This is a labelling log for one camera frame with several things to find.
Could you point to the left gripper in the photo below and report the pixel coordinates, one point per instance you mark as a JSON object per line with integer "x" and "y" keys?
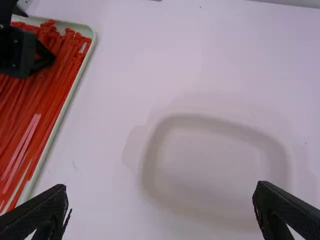
{"x": 15, "y": 52}

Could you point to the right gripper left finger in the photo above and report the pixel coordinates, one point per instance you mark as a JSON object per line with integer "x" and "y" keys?
{"x": 32, "y": 217}

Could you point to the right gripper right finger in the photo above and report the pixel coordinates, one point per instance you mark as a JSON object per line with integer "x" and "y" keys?
{"x": 287, "y": 215}

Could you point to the pale tray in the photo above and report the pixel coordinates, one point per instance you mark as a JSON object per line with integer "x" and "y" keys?
{"x": 67, "y": 100}

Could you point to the white dish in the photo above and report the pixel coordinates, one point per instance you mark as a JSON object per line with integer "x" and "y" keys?
{"x": 212, "y": 162}

